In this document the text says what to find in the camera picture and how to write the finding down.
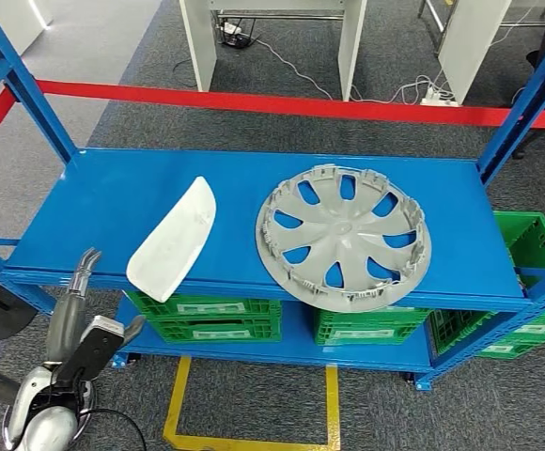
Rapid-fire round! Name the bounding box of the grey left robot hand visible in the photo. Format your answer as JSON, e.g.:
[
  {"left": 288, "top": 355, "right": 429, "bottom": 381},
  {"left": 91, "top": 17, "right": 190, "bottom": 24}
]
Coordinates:
[{"left": 44, "top": 247, "right": 148, "bottom": 366}]

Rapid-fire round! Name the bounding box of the white curved plastic part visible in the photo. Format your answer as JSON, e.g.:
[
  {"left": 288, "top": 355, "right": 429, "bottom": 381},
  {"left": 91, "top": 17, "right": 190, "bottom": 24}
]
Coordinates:
[{"left": 125, "top": 175, "right": 217, "bottom": 304}]

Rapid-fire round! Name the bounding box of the blue metal shelf rack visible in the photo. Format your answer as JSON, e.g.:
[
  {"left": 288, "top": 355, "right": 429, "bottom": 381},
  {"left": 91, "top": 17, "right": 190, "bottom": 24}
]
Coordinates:
[{"left": 0, "top": 0, "right": 545, "bottom": 394}]

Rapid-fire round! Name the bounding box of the white cabinet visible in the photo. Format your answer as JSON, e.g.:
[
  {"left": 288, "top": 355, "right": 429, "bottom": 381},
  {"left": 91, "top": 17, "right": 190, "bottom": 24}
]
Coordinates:
[{"left": 0, "top": 0, "right": 53, "bottom": 76}]

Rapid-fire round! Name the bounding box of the white desk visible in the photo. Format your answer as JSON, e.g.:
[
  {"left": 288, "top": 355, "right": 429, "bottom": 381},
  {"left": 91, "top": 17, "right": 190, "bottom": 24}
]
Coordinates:
[
  {"left": 418, "top": 0, "right": 545, "bottom": 106},
  {"left": 179, "top": 0, "right": 368, "bottom": 102}
]

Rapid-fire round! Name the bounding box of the long red barrier belt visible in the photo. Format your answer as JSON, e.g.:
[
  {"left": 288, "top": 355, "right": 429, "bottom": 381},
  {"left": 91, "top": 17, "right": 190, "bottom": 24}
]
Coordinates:
[{"left": 35, "top": 79, "right": 545, "bottom": 131}]

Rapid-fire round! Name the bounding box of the white power strip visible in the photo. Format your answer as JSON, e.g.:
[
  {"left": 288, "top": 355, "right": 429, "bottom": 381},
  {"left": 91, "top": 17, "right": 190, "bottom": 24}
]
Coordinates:
[
  {"left": 420, "top": 86, "right": 460, "bottom": 108},
  {"left": 218, "top": 20, "right": 250, "bottom": 50}
]

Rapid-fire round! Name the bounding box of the grey plastic wheel hubcap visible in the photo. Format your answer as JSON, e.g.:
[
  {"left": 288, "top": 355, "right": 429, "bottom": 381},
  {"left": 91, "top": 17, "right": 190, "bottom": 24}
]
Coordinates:
[{"left": 254, "top": 163, "right": 432, "bottom": 315}]

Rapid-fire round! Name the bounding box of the open green plastic crate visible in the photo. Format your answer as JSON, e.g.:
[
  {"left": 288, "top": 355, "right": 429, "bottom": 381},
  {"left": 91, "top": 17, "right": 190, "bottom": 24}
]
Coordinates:
[{"left": 429, "top": 210, "right": 545, "bottom": 357}]

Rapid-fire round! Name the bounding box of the black stanchion post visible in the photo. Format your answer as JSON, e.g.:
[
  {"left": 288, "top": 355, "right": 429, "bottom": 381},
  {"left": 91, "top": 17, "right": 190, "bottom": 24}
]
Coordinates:
[{"left": 0, "top": 283, "right": 39, "bottom": 342}]

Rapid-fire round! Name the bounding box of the white floor cable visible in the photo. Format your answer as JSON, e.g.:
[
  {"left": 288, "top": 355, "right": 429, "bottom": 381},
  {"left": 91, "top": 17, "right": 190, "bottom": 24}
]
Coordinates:
[
  {"left": 253, "top": 37, "right": 336, "bottom": 101},
  {"left": 349, "top": 73, "right": 457, "bottom": 106}
]

